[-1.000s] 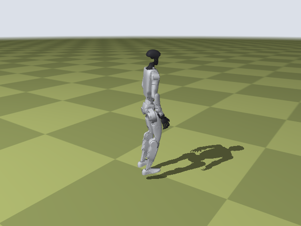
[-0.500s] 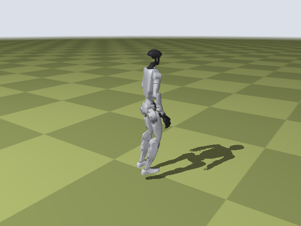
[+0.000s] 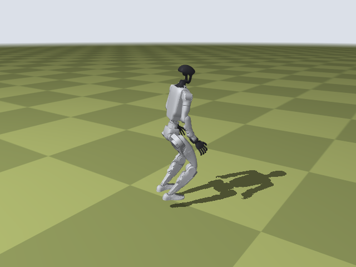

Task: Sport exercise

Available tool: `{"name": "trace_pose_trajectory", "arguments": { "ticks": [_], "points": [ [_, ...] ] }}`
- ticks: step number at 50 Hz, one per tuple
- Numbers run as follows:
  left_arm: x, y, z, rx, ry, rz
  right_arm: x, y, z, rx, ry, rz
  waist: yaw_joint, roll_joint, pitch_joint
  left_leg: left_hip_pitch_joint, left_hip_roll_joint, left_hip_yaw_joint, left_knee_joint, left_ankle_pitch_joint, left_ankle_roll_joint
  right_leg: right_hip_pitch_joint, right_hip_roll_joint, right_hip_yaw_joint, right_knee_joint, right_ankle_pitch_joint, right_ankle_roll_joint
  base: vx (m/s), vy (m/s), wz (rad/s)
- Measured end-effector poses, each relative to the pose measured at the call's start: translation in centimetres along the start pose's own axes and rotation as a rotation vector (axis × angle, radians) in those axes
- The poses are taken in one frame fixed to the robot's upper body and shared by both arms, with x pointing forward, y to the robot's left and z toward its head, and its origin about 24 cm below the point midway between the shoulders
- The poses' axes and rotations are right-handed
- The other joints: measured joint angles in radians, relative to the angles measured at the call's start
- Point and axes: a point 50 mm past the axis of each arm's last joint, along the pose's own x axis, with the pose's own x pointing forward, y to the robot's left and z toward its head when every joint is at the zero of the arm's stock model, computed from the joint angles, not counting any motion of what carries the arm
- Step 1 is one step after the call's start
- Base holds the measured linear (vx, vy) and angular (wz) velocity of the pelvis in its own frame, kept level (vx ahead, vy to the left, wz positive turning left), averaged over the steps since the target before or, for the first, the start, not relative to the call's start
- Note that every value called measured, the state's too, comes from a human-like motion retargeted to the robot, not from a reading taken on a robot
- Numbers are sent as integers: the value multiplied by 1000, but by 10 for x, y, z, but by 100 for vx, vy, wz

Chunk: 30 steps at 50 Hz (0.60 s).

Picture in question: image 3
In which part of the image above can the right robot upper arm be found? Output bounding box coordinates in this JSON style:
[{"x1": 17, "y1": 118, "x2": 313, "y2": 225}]
[{"x1": 180, "y1": 91, "x2": 193, "y2": 123}]

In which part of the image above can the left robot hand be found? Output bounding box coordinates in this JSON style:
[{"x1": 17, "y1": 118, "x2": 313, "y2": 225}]
[{"x1": 177, "y1": 124, "x2": 185, "y2": 136}]

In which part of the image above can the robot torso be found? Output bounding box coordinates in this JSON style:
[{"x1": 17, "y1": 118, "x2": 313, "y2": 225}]
[{"x1": 164, "y1": 84, "x2": 190, "y2": 142}]

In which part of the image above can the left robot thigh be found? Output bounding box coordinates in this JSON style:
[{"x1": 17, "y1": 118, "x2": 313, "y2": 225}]
[{"x1": 162, "y1": 131, "x2": 186, "y2": 164}]

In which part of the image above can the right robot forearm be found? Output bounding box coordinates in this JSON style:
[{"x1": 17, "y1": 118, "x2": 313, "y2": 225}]
[{"x1": 184, "y1": 116, "x2": 197, "y2": 142}]

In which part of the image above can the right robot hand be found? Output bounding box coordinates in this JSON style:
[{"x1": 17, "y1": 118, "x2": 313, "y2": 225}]
[{"x1": 190, "y1": 137, "x2": 207, "y2": 156}]

